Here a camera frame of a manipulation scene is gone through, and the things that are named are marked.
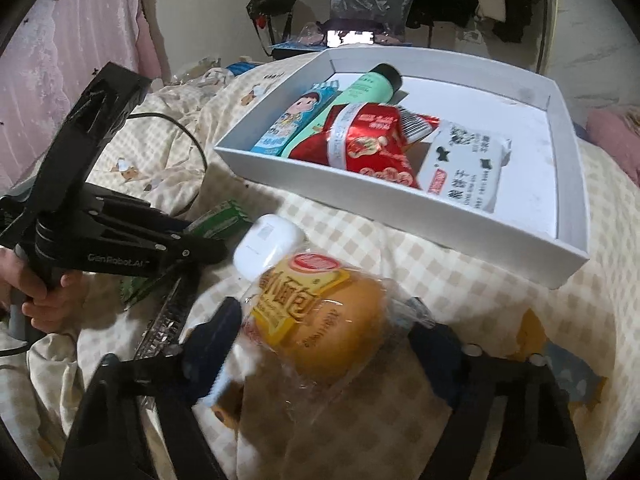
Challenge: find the black jacket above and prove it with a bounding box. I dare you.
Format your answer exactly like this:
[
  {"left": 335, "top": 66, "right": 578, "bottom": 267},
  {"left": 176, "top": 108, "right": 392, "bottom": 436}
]
[{"left": 492, "top": 0, "right": 533, "bottom": 43}]

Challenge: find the black handbag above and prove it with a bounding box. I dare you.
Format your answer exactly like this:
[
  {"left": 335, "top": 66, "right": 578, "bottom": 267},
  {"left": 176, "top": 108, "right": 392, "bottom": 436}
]
[{"left": 246, "top": 0, "right": 301, "bottom": 56}]

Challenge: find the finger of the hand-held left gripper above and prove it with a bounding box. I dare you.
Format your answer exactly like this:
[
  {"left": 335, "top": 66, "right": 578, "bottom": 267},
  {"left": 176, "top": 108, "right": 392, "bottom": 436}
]
[
  {"left": 87, "top": 185, "right": 188, "bottom": 235},
  {"left": 150, "top": 232, "right": 229, "bottom": 273}
]

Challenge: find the white cardboard box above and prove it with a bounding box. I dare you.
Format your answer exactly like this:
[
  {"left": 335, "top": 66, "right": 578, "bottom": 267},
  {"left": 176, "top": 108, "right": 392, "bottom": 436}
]
[{"left": 214, "top": 46, "right": 591, "bottom": 290}]

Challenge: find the bread bun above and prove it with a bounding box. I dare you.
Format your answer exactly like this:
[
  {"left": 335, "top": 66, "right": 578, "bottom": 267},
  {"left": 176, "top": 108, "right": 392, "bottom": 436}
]
[{"left": 235, "top": 249, "right": 436, "bottom": 426}]

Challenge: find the green tube with black cap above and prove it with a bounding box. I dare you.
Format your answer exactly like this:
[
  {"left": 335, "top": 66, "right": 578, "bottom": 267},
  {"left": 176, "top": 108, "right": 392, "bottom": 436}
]
[{"left": 282, "top": 63, "right": 402, "bottom": 158}]

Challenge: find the red snack packet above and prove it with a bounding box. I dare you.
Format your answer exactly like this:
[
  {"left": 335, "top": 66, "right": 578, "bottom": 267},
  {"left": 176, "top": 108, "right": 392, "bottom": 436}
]
[{"left": 290, "top": 101, "right": 441, "bottom": 190}]

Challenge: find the blue cartoon packet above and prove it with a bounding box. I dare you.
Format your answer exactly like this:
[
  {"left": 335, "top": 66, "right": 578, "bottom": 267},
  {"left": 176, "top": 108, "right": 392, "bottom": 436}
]
[{"left": 250, "top": 82, "right": 341, "bottom": 157}]

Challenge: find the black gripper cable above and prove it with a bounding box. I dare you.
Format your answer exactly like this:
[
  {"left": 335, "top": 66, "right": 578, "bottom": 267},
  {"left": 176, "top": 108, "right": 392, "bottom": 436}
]
[{"left": 127, "top": 111, "right": 209, "bottom": 221}]

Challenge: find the long green box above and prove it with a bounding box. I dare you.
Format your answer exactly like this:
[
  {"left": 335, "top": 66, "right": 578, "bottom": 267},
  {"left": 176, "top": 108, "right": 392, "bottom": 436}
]
[{"left": 121, "top": 200, "right": 252, "bottom": 307}]

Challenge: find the cow-print biscuit packet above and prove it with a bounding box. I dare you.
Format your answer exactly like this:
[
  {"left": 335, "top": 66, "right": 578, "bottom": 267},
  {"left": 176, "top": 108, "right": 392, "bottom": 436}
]
[{"left": 415, "top": 121, "right": 513, "bottom": 213}]

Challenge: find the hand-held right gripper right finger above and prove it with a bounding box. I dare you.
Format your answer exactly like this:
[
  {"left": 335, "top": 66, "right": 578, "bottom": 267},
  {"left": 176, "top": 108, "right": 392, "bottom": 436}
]
[{"left": 407, "top": 322, "right": 588, "bottom": 480}]

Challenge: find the white earbuds case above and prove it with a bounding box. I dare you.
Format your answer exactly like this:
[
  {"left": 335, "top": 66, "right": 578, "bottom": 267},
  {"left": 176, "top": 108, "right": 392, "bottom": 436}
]
[{"left": 232, "top": 213, "right": 307, "bottom": 281}]

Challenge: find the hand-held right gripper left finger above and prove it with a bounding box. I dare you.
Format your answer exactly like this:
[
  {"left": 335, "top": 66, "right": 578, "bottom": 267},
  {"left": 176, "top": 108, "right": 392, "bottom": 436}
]
[{"left": 60, "top": 297, "right": 246, "bottom": 480}]

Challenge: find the clear hair claw clip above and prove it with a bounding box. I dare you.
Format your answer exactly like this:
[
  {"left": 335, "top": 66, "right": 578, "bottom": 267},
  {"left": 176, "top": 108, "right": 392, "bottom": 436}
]
[{"left": 131, "top": 272, "right": 197, "bottom": 361}]

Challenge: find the pink fluffy blanket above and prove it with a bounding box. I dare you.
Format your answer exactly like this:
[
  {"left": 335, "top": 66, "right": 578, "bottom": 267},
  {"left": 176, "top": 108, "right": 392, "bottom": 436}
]
[{"left": 585, "top": 107, "right": 640, "bottom": 186}]

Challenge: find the person's left hand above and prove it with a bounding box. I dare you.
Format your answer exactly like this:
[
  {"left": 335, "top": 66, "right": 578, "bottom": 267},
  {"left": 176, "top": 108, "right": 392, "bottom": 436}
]
[{"left": 0, "top": 247, "right": 91, "bottom": 333}]

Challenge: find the pink curtain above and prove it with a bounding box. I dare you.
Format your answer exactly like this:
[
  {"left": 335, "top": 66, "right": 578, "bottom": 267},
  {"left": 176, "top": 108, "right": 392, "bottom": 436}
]
[{"left": 0, "top": 0, "right": 166, "bottom": 196}]

